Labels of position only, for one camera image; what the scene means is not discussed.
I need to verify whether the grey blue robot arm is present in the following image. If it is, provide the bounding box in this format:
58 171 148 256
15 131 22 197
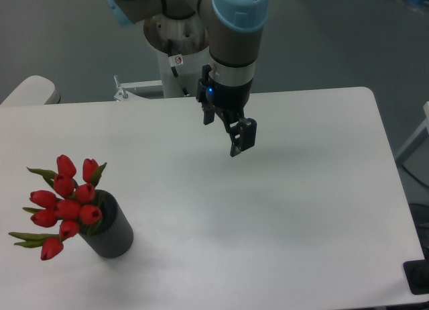
107 0 269 156

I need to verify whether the red tulip bouquet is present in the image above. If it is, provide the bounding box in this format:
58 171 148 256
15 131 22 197
8 154 107 261

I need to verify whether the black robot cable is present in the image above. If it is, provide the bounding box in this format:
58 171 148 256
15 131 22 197
170 65 190 97

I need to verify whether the white chair back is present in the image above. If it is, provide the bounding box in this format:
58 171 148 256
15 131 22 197
1 75 61 107

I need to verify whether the black device at table edge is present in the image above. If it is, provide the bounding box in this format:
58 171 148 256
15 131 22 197
403 260 428 295

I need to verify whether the dark grey ribbed vase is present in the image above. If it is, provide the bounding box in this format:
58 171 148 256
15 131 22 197
79 189 134 258

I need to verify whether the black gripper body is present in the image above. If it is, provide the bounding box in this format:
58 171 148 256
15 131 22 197
196 64 252 114

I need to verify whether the white furniture frame right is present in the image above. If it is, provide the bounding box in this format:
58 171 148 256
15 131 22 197
394 102 428 166

